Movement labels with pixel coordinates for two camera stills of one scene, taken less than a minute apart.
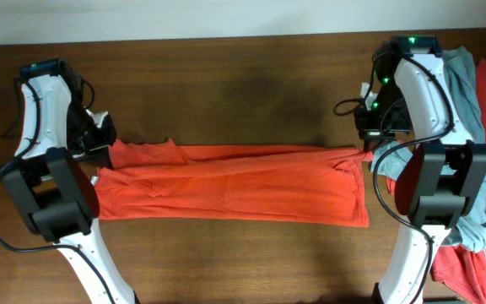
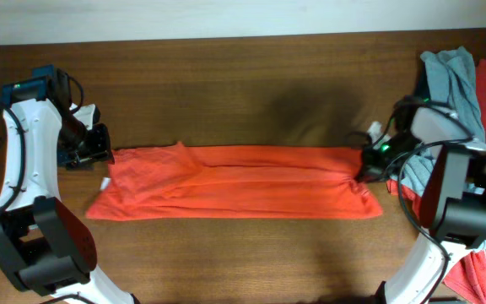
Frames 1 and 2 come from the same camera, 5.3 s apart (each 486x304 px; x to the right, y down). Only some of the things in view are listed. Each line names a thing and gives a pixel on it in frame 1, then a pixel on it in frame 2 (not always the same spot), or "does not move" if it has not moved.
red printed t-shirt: (484, 275) does not move
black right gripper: (374, 134) to (370, 170)
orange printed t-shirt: (167, 180) does not move
